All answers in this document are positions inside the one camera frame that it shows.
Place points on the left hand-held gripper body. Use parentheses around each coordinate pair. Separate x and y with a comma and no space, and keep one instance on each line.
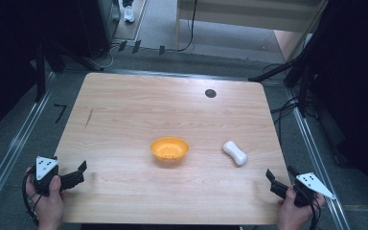
(46,177)

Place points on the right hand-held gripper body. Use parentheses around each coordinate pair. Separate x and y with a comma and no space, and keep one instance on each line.
(310,184)

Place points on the white soap bar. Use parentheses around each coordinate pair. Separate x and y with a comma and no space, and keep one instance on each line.
(234,153)

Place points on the orange perforated plastic bowl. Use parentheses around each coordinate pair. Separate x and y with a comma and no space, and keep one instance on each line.
(169,149)

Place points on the person's left hand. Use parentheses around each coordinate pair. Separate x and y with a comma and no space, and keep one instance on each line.
(49,204)

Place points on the person's right hand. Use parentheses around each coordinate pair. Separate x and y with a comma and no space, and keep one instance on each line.
(292,212)

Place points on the black angled floor tape mark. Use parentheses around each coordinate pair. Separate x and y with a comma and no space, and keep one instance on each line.
(60,112)

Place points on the black metal stand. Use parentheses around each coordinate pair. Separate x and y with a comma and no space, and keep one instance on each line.
(40,73)
(302,83)

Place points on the dark round table grommet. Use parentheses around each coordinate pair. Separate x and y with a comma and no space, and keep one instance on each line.
(210,93)

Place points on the black cabinet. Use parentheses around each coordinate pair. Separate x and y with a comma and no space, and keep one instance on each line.
(97,25)

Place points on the pale wooden bench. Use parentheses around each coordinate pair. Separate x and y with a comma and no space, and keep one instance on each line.
(249,14)

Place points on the metal floor rail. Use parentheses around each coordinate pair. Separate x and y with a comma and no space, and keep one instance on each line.
(314,153)
(16,148)

